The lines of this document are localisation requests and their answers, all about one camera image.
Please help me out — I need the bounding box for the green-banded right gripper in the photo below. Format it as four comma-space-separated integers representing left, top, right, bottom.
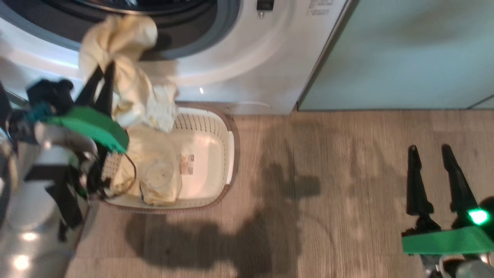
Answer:
401, 144, 494, 256

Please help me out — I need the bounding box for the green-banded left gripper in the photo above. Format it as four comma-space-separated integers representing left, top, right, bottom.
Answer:
48, 61, 130, 154

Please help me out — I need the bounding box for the yellow bear-print garment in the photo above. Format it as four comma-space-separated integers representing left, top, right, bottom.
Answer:
110, 124, 183, 206
78, 15, 180, 134

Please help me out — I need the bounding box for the printed basket product sticker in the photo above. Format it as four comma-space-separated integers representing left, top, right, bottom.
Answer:
179, 154, 195, 175

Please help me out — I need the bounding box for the white perforated laundry basket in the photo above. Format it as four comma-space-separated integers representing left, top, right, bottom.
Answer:
96, 101, 240, 214

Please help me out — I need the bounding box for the grey rubber door seal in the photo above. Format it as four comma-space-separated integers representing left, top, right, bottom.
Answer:
0, 0, 242, 61

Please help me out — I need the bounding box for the white front-load washing machine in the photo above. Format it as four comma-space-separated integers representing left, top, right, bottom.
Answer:
0, 0, 352, 115

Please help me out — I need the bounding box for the black door latch socket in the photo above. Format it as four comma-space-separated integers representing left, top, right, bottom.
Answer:
257, 0, 275, 18

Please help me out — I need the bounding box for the pale green cabinet panel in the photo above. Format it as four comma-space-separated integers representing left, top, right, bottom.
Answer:
297, 0, 494, 112

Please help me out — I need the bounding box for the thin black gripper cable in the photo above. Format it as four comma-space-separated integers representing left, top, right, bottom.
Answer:
98, 151, 138, 201

